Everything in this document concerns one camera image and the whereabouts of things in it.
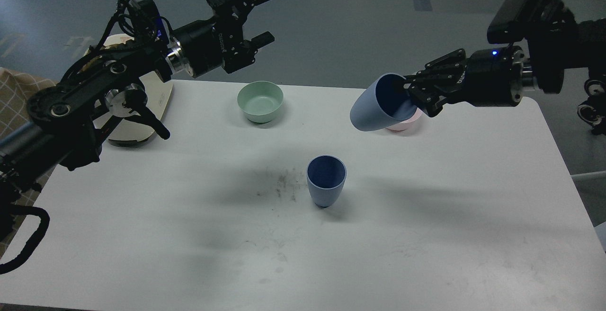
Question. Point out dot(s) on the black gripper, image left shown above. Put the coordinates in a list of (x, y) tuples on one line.
[(204, 45)]

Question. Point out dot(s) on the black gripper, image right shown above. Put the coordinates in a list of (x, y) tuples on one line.
[(492, 78)]

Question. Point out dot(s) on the light blue cup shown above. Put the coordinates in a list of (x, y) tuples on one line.
[(383, 104)]

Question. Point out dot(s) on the pink bowl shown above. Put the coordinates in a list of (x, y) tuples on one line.
[(405, 125)]

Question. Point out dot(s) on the green bowl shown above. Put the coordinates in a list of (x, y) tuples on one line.
[(261, 101)]

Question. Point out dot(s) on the cream toaster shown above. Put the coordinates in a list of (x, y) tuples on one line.
[(158, 93)]

